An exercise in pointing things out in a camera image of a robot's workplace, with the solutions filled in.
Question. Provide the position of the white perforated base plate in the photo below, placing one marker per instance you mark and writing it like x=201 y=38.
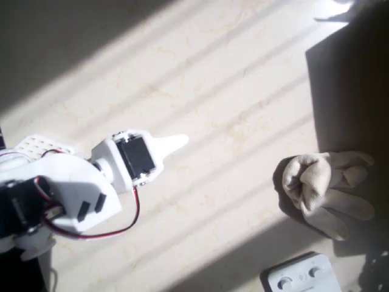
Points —
x=33 y=146

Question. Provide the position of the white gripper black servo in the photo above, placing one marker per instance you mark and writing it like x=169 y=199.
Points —
x=138 y=156

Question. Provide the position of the black speckled object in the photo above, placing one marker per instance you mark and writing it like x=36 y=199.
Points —
x=377 y=273

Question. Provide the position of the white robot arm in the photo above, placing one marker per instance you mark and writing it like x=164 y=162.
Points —
x=79 y=182

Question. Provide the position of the white device with two knobs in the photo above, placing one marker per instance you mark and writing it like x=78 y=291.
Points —
x=296 y=267

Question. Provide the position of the beige knit glove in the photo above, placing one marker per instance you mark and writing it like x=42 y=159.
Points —
x=310 y=179

